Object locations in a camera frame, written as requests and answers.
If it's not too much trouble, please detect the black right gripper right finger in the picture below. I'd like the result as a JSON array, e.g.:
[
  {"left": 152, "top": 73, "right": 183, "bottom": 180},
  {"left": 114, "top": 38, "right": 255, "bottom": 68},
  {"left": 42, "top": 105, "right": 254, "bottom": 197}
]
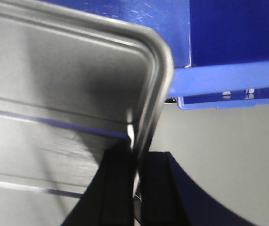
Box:
[{"left": 140, "top": 152, "right": 253, "bottom": 226}]

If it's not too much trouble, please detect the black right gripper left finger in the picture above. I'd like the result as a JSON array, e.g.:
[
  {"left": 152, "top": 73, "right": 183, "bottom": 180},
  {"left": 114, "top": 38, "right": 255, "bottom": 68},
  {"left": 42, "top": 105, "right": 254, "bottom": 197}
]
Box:
[{"left": 62, "top": 140, "right": 134, "bottom": 226}]

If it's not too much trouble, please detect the small silver metal tray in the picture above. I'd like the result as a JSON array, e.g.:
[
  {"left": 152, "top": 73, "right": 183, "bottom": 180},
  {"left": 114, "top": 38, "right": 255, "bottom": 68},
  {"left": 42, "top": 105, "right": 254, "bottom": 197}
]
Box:
[{"left": 0, "top": 0, "right": 174, "bottom": 226}]

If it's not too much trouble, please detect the large blue plastic box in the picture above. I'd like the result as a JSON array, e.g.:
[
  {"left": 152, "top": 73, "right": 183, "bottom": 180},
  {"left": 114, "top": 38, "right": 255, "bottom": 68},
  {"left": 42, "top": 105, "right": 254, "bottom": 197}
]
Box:
[{"left": 73, "top": 0, "right": 269, "bottom": 111}]

